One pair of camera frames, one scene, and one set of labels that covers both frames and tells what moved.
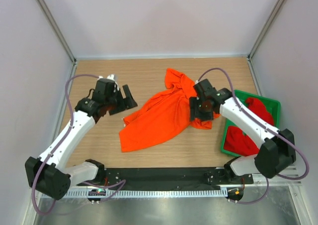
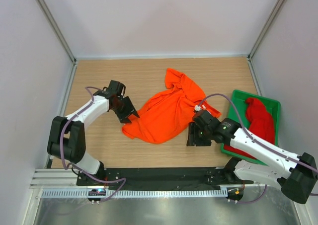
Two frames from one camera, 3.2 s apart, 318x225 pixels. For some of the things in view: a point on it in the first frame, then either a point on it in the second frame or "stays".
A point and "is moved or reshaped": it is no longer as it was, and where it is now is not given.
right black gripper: x=195 y=112 -> x=193 y=138
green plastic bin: x=274 y=107 stays
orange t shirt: x=165 y=116 is moved or reshaped
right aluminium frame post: x=252 y=70 stays
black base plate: x=169 y=177 stays
